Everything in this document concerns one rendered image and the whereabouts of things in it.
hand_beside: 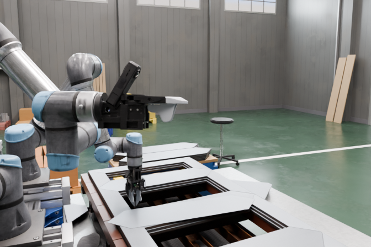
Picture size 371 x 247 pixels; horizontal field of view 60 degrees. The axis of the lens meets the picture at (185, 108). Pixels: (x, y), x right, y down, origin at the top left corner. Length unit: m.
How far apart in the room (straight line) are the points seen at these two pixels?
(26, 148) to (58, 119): 0.77
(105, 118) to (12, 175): 0.40
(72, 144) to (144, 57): 9.16
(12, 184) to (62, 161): 0.28
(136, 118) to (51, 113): 0.20
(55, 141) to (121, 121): 0.17
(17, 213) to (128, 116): 0.52
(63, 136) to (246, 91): 10.69
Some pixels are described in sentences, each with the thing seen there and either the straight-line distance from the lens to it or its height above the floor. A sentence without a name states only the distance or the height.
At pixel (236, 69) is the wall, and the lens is 11.12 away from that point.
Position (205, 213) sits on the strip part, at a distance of 1.58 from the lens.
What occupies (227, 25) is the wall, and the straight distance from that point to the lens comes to 11.02.
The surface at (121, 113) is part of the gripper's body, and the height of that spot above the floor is 1.43.
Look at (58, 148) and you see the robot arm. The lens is 0.82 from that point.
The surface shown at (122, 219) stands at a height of 0.85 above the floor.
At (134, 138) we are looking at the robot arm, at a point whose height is 1.20.
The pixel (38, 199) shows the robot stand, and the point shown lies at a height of 0.95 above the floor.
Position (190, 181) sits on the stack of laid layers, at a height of 0.84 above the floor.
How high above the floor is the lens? 1.53
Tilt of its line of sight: 8 degrees down
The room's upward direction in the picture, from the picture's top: straight up
